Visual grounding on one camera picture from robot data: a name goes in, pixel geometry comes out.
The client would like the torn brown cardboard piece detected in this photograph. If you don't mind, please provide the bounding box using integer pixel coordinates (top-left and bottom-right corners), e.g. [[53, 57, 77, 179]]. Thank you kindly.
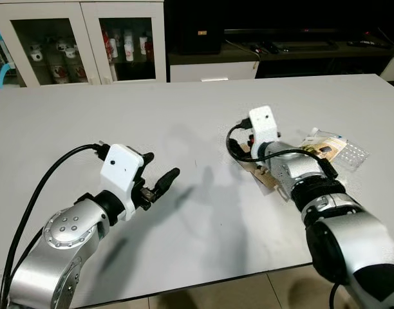
[[239, 145, 291, 198]]

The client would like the black remote control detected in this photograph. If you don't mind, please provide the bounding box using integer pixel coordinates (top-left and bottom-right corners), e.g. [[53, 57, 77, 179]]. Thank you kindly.
[[249, 42, 281, 55]]

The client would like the white bottle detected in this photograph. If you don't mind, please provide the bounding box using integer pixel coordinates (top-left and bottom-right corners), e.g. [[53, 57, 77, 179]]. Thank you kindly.
[[123, 32, 135, 63]]

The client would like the red bottle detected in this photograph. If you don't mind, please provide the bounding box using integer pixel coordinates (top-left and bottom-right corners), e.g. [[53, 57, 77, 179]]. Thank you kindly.
[[104, 29, 114, 62]]

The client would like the patterned cup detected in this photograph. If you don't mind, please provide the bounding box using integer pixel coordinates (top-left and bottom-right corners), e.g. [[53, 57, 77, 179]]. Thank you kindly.
[[50, 63, 70, 83]]

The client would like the black speaker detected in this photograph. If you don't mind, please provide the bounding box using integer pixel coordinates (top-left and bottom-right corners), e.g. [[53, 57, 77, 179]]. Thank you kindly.
[[176, 0, 225, 55]]

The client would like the black television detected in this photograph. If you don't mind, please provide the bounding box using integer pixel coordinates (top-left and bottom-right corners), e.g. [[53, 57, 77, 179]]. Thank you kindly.
[[224, 0, 394, 41]]

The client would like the white glass door cabinet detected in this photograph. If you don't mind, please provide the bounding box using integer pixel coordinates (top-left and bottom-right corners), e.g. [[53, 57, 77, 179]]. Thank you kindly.
[[0, 0, 167, 88]]

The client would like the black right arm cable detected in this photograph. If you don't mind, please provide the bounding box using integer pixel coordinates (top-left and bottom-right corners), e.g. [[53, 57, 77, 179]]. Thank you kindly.
[[225, 117, 333, 169]]

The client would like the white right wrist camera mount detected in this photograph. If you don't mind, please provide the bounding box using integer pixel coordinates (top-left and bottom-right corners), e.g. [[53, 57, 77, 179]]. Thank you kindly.
[[247, 106, 279, 146]]

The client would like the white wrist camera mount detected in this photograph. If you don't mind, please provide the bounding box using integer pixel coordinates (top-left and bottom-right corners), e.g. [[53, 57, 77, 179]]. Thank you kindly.
[[100, 144, 145, 205], [247, 106, 279, 146]]

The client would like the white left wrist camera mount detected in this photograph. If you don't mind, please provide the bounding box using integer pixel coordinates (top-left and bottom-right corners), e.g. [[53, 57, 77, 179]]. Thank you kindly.
[[100, 144, 145, 205]]

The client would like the cyan hose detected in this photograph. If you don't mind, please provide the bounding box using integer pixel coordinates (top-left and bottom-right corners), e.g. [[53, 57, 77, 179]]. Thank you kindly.
[[0, 61, 17, 88]]

